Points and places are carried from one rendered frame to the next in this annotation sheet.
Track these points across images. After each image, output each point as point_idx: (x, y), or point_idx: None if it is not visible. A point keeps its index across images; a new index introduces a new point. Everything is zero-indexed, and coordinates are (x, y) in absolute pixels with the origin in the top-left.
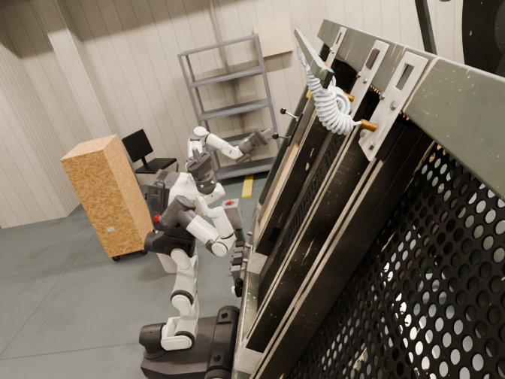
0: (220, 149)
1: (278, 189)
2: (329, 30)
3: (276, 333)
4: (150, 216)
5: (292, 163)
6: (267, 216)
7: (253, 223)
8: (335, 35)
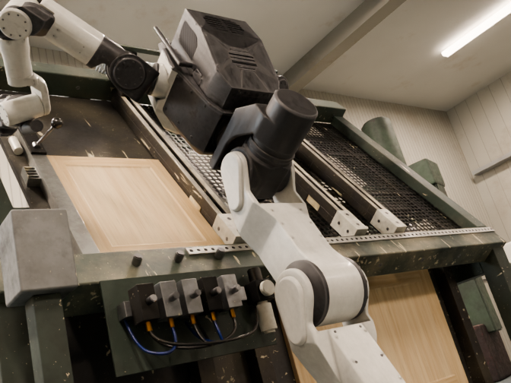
0: (32, 74)
1: (95, 199)
2: (31, 64)
3: (333, 169)
4: (271, 64)
5: (161, 140)
6: (122, 232)
7: (97, 264)
8: (84, 72)
